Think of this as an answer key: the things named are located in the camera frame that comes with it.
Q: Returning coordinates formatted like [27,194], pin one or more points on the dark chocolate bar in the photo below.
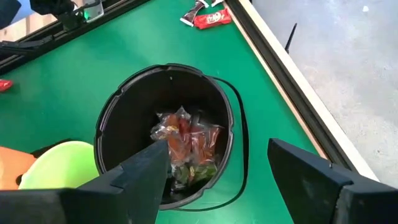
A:
[192,14]

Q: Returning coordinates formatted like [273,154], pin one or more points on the green plastic bucket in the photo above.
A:
[59,168]

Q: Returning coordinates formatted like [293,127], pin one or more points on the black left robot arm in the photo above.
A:
[53,6]

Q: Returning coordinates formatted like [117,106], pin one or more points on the orange pumpkin bucket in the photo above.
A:
[12,168]

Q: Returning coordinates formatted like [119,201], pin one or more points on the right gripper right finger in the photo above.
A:
[326,196]

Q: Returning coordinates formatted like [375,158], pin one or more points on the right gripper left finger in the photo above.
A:
[109,202]

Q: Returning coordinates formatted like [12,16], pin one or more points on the clear gummy candy pack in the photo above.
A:
[174,123]
[199,172]
[205,143]
[180,149]

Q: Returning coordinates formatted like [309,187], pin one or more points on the black plastic bucket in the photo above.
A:
[130,118]

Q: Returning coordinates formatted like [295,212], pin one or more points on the red KitKat bar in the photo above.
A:
[5,85]
[213,18]

